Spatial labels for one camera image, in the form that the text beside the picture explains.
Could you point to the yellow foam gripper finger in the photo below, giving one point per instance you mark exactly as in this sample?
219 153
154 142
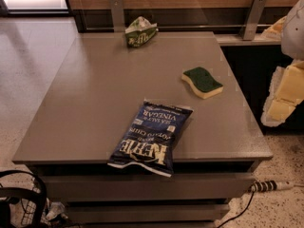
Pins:
286 92
274 31

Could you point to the blue kettle chip bag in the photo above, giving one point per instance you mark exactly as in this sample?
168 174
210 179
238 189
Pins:
152 133

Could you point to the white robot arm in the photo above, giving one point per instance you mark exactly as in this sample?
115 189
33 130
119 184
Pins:
292 35

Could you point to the green jalapeno chip bag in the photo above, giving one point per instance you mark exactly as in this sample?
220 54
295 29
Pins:
140 32

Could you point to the green and yellow sponge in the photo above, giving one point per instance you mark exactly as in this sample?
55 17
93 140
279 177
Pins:
202 82

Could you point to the striped power strip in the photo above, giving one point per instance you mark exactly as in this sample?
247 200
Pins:
271 185

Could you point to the grey drawer cabinet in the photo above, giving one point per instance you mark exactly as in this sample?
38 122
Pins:
95 104

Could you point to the right metal bracket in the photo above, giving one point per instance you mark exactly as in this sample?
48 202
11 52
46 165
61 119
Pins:
249 29

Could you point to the metal bracket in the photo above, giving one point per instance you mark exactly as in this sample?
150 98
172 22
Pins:
117 13
249 29

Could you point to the left metal bracket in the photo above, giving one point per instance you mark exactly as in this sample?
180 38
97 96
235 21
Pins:
117 13

